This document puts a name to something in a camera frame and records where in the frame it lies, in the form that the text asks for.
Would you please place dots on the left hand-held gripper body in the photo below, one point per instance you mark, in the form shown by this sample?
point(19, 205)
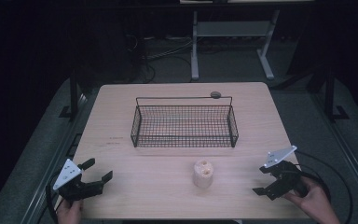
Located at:
point(74, 186)

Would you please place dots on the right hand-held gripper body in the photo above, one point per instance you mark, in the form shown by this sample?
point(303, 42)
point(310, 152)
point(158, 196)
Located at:
point(287, 180)

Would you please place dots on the person's left hand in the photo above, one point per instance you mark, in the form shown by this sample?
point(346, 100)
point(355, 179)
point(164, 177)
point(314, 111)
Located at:
point(70, 213)

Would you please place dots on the person's right hand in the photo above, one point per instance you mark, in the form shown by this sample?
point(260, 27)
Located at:
point(313, 202)

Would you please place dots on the black metal stand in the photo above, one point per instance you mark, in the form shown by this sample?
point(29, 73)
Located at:
point(330, 93)
point(73, 93)

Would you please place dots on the small grey round object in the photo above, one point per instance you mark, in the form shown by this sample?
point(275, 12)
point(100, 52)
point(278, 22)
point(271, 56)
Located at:
point(215, 94)

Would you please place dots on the aluminium rail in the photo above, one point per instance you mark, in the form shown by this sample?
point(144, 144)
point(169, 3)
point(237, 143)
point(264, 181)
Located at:
point(52, 161)
point(348, 149)

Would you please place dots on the white metal desk frame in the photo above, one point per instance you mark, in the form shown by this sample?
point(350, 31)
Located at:
point(233, 29)

